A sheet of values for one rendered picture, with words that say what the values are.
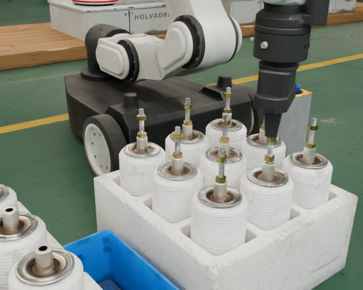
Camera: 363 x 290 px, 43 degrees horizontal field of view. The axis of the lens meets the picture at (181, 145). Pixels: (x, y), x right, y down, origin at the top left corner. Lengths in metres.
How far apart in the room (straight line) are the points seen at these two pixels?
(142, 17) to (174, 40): 1.83
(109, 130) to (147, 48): 0.32
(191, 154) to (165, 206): 0.17
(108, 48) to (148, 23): 1.53
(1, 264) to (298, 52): 0.54
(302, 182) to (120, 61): 0.80
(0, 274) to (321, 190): 0.59
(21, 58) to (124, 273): 1.91
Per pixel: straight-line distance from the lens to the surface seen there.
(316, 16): 0.74
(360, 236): 1.22
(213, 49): 1.23
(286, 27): 0.74
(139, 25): 3.05
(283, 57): 0.75
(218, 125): 1.08
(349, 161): 1.60
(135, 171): 0.93
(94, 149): 1.37
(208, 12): 1.26
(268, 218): 0.86
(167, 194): 0.84
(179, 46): 1.22
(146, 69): 1.47
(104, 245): 0.96
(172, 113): 1.34
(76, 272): 0.64
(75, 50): 2.79
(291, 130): 1.15
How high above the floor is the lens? 0.65
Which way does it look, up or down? 24 degrees down
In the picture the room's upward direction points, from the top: 1 degrees clockwise
